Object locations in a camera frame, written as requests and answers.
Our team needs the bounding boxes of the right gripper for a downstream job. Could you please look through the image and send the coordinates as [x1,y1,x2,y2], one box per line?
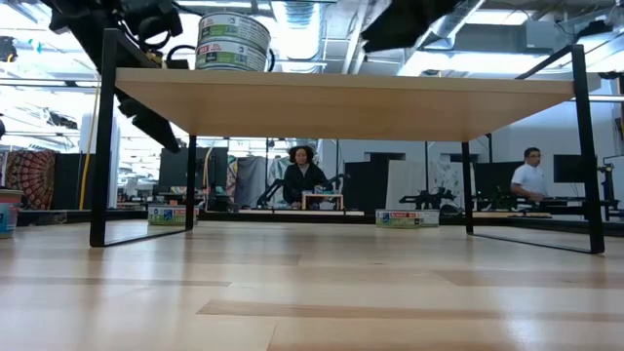
[361,0,464,54]

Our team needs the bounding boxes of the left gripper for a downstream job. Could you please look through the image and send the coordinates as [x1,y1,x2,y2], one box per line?
[116,0,277,73]

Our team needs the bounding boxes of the wooden shelf black metal legs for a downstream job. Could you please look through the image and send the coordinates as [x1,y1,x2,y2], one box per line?
[89,27,606,255]

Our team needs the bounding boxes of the small background wooden shelf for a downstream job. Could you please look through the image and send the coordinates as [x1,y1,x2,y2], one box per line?
[300,192,345,212]

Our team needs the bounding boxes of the black background monitor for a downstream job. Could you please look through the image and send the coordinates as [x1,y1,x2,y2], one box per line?
[553,153,599,184]
[158,146,229,189]
[475,160,527,201]

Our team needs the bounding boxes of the person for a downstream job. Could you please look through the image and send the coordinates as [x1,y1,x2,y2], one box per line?
[281,144,329,210]
[510,146,550,202]

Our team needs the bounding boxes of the white background board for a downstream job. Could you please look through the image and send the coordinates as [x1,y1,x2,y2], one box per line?
[384,159,464,212]

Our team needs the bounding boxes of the black background panel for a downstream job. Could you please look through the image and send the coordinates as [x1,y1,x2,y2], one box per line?
[343,151,406,212]

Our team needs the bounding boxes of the black background partition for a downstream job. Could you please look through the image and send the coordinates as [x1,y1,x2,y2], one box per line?
[52,153,114,211]

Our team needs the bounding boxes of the black hanging device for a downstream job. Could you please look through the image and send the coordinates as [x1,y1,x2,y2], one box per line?
[0,36,20,63]

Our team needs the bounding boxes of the red patterned tapestry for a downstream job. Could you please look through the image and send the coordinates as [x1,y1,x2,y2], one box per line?
[3,148,59,212]

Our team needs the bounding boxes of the black background stand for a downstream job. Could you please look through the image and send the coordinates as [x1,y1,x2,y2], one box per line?
[599,163,624,220]

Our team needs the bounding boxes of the silver spiral ventilation duct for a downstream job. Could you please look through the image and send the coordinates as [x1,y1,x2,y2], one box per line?
[418,0,488,50]

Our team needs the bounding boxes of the black aluminium table frame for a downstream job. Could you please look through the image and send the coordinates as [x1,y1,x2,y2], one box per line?
[17,207,624,240]

